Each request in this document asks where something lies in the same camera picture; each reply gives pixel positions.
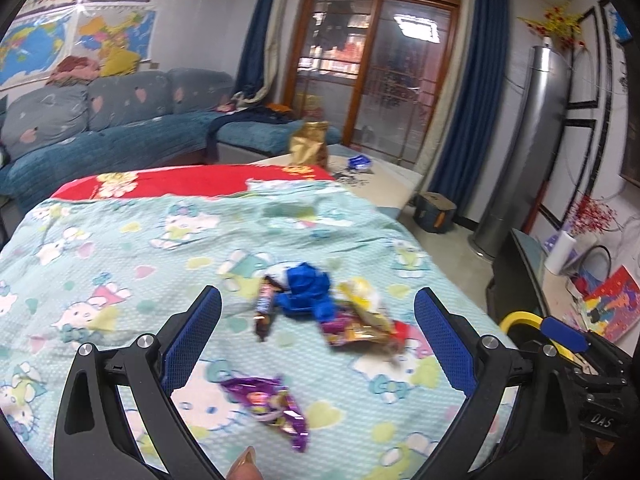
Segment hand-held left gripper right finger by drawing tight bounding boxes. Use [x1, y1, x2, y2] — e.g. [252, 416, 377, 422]
[414, 287, 583, 480]

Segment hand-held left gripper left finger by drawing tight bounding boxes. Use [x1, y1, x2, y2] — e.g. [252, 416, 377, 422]
[52, 285, 226, 480]

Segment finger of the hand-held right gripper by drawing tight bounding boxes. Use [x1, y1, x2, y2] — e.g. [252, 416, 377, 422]
[541, 316, 627, 378]

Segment yellow rimmed trash bin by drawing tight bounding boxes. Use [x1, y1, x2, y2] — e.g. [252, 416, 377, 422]
[500, 310, 568, 361]

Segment dark candy bar wrapper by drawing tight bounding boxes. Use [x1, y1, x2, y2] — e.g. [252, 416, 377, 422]
[251, 276, 288, 343]

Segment yellow purple snack bag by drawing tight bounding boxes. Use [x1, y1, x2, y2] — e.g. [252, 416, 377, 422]
[320, 280, 401, 356]

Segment purple snack wrapper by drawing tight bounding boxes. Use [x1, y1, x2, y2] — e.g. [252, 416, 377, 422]
[220, 375, 310, 453]

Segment blue plastic bag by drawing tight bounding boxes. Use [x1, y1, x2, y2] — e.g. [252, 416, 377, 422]
[272, 261, 335, 322]

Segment person's left hand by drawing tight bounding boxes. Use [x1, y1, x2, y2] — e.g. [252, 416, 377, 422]
[226, 446, 263, 480]

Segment colourful figure painting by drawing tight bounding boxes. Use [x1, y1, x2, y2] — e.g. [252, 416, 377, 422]
[580, 265, 640, 343]

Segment white ribbed vase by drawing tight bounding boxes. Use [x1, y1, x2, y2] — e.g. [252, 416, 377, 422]
[544, 231, 576, 276]

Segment television cabinet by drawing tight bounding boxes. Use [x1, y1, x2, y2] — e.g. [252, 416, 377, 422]
[487, 227, 640, 356]

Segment black hoop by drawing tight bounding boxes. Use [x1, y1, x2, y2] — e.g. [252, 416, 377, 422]
[582, 246, 613, 286]

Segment cartoon cat printed blanket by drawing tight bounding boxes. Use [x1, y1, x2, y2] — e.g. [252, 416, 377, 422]
[0, 180, 516, 480]

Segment dark storage stool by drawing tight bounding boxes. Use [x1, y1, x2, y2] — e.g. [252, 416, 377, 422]
[412, 191, 458, 233]

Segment red blanket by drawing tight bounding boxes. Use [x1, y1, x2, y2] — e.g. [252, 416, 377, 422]
[50, 164, 337, 202]

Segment grey coffee table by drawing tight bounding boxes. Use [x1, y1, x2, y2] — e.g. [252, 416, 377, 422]
[247, 142, 425, 221]

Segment grey tower air conditioner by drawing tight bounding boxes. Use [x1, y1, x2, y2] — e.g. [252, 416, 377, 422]
[469, 45, 572, 261]

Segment beige curtain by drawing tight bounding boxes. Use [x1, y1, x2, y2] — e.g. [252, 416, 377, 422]
[257, 0, 313, 106]
[415, 0, 478, 188]

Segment blue grey sofa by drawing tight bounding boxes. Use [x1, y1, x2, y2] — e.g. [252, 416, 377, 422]
[0, 67, 343, 216]

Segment gold paper bag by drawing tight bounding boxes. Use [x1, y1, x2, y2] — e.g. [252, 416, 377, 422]
[290, 120, 331, 168]

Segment dark clothes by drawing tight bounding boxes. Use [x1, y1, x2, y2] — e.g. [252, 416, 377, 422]
[232, 102, 301, 126]

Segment blue curtain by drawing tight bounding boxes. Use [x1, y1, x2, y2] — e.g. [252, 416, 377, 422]
[235, 0, 283, 98]
[430, 0, 511, 221]

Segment yellow cardboard box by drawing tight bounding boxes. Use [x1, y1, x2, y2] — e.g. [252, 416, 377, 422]
[297, 92, 323, 121]

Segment yellow pillow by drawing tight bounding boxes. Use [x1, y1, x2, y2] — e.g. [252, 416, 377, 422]
[100, 47, 142, 78]

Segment wooden framed glass sliding door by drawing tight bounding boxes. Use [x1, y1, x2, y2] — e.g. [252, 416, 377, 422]
[290, 0, 473, 171]

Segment pile of pink red clothes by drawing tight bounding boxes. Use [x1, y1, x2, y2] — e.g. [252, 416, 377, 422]
[47, 55, 103, 86]

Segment yellow red artificial flowers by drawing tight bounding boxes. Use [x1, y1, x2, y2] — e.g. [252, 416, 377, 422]
[517, 2, 588, 53]

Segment wall mounted television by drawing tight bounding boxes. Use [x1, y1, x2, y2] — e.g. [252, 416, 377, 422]
[616, 45, 640, 183]

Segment blue floral wall picture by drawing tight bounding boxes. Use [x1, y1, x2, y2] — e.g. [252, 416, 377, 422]
[600, 0, 635, 46]

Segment country map wall poster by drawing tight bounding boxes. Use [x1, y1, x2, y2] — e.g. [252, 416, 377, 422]
[75, 2, 157, 63]

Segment world map wall poster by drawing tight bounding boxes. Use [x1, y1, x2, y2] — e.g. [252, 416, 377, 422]
[0, 10, 76, 88]

